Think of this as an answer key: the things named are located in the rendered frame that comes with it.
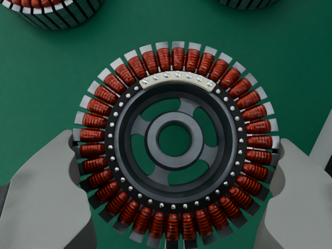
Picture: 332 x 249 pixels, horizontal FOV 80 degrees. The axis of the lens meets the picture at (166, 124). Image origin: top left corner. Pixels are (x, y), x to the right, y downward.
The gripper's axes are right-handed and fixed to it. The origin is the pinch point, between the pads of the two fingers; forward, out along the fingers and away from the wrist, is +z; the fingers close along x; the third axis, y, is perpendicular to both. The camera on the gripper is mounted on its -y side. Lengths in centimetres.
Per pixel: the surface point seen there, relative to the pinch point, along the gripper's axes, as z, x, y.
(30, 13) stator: 8.4, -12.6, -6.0
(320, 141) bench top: 6.4, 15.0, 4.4
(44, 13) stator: 8.9, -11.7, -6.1
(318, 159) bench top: 5.5, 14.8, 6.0
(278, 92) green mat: 8.6, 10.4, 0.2
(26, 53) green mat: 10.1, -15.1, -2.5
